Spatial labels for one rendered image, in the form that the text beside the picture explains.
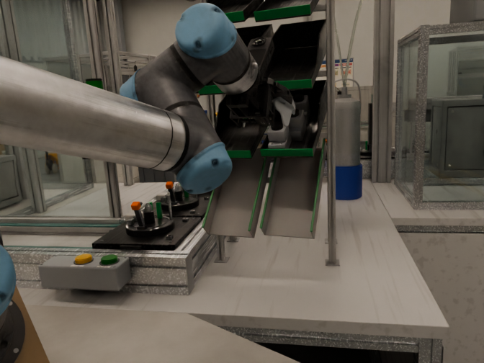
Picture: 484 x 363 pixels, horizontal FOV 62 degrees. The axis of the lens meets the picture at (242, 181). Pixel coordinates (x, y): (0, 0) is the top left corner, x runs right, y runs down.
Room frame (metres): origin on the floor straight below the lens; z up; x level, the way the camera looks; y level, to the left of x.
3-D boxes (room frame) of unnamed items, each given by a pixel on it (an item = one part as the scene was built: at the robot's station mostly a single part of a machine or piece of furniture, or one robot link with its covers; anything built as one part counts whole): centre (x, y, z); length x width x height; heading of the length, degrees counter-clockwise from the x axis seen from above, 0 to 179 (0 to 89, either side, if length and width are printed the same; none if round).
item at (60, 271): (0.94, 0.40, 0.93); 0.21 x 0.07 x 0.06; 78
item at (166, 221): (1.14, 0.28, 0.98); 0.14 x 0.14 x 0.02
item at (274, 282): (1.57, 0.19, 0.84); 1.50 x 1.41 x 0.03; 78
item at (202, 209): (1.39, 0.23, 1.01); 0.24 x 0.24 x 0.13; 78
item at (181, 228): (1.14, 0.28, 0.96); 0.24 x 0.24 x 0.02; 78
